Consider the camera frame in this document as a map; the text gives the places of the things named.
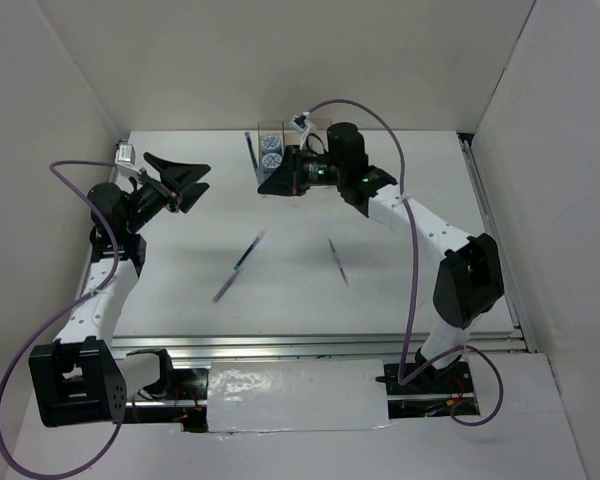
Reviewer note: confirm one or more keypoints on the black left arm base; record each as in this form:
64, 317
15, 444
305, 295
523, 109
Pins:
182, 401

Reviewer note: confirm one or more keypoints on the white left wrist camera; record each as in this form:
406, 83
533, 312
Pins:
124, 160

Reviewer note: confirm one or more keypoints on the dark blue gel pen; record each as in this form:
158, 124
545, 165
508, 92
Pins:
249, 250

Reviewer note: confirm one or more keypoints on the thin black white pen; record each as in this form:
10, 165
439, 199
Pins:
338, 261

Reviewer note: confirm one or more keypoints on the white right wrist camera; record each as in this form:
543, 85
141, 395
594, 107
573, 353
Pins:
302, 124

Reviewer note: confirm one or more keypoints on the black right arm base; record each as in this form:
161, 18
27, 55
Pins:
425, 396

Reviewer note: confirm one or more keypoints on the left clear storage bin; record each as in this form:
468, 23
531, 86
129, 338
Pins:
274, 127

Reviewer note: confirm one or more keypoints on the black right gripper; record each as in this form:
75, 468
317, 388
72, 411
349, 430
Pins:
288, 178

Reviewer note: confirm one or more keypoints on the middle clear storage bin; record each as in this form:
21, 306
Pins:
292, 134

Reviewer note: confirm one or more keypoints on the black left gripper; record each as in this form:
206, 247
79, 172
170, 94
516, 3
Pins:
178, 176

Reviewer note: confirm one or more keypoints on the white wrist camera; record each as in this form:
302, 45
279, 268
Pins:
302, 124
124, 160

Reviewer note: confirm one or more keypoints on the light blue clear pen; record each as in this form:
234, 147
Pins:
253, 159

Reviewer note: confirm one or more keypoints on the clear storage bin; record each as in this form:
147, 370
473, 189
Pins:
292, 134
274, 127
319, 124

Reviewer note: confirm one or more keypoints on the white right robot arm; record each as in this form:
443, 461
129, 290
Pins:
469, 279

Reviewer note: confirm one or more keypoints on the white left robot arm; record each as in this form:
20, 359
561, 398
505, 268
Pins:
76, 378

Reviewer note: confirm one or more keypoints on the right clear storage bin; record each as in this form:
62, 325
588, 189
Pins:
319, 124

